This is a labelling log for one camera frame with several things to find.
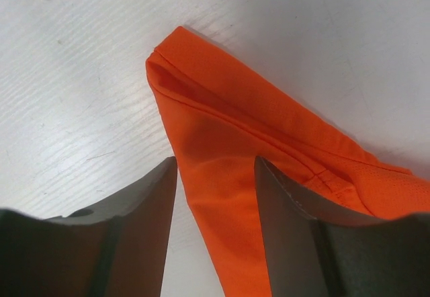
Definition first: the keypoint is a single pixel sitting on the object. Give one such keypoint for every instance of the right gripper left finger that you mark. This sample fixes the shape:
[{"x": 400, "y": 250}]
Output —
[{"x": 115, "y": 247}]

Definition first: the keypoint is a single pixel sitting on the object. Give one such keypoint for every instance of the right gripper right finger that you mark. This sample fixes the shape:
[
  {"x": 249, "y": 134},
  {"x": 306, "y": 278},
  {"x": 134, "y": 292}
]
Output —
[{"x": 315, "y": 247}]

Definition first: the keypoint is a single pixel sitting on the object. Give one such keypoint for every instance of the orange t shirt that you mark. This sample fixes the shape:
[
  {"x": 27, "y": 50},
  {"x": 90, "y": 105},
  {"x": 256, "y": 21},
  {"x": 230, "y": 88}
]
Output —
[{"x": 219, "y": 115}]

